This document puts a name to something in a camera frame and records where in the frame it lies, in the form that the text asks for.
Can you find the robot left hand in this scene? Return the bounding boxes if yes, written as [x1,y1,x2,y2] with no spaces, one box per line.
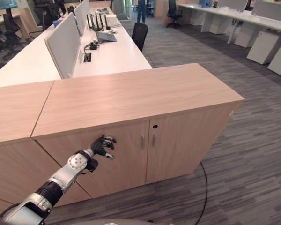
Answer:
[91,135,118,160]

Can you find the wooden office cabinet with doors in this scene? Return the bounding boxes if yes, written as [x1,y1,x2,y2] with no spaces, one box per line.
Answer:
[30,62,245,200]

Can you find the long white office desk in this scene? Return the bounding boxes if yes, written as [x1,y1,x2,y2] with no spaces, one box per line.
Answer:
[0,6,154,89]

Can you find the black office chair with armrests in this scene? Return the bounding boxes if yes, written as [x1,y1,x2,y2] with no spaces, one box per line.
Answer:
[0,13,22,56]

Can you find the black mesh office chair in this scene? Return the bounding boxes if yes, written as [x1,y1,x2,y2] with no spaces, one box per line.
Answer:
[166,0,183,28]

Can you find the large grey desk divider panel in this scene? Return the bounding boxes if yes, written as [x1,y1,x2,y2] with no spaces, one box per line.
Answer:
[44,12,81,79]

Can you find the grey laptop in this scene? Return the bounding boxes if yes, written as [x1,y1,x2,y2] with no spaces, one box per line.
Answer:
[89,13,118,44]

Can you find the black router with antennas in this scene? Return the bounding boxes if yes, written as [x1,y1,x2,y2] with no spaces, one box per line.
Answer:
[86,13,111,32]

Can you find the white box on desk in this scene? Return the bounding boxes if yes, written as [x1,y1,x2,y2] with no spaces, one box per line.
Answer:
[104,14,121,28]

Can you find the small grey desk divider panel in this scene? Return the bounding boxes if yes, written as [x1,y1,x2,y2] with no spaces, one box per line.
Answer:
[74,0,90,36]

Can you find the person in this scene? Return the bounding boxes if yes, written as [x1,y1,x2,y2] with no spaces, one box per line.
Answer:
[136,0,148,23]

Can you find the white desk row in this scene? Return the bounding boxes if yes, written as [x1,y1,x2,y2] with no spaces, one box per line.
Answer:
[177,0,281,45]

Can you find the black power adapter with cables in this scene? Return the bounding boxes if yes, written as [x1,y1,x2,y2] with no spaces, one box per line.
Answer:
[83,41,100,54]

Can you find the black floor cable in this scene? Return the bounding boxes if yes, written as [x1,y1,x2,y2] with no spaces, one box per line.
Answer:
[193,161,209,225]

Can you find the white drawer pedestal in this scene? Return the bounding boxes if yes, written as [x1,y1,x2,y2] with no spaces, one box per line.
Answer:
[234,27,258,49]
[267,38,281,78]
[246,30,280,65]

